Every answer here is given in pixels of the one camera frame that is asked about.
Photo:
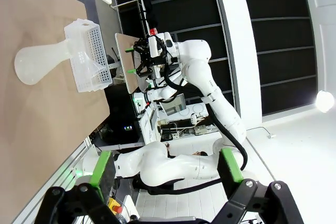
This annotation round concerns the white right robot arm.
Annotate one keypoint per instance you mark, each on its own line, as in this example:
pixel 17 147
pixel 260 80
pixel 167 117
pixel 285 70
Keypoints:
pixel 231 119

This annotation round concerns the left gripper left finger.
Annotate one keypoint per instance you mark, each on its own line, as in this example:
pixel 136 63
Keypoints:
pixel 102 176

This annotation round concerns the round white lamp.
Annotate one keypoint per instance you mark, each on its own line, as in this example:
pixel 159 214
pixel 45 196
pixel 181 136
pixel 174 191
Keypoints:
pixel 325 101

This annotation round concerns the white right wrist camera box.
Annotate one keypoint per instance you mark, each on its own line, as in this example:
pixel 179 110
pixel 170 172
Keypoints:
pixel 152 47

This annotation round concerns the clear plastic funnel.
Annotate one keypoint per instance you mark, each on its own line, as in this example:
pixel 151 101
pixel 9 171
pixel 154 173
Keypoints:
pixel 90 66

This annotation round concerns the yellow red emergency stop button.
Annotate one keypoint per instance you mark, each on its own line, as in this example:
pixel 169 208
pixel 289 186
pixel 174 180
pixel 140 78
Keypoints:
pixel 115 205

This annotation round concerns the brown background table board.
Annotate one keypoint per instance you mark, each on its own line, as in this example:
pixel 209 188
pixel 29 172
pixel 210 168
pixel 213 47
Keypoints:
pixel 126 58

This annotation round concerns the white perforated plastic basket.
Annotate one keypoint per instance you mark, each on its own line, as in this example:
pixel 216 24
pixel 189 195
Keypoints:
pixel 98 51

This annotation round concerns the aluminium table frame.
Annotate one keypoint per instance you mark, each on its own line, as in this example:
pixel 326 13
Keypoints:
pixel 65 166

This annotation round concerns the small grey monitor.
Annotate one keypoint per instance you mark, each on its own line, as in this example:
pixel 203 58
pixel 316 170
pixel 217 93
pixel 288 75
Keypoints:
pixel 173 104

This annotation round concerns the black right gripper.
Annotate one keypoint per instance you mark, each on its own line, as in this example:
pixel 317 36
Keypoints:
pixel 161 60

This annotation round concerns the black computer tower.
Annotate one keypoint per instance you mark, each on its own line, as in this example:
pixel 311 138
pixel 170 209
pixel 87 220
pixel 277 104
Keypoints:
pixel 120 113

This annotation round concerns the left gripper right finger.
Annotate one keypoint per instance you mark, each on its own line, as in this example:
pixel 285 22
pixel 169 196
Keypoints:
pixel 231 171

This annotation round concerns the white power strip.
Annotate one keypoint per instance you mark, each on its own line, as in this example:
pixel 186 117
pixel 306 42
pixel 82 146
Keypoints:
pixel 204 130

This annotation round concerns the translucent conical flask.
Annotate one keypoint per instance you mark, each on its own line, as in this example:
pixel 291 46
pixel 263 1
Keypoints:
pixel 29 64

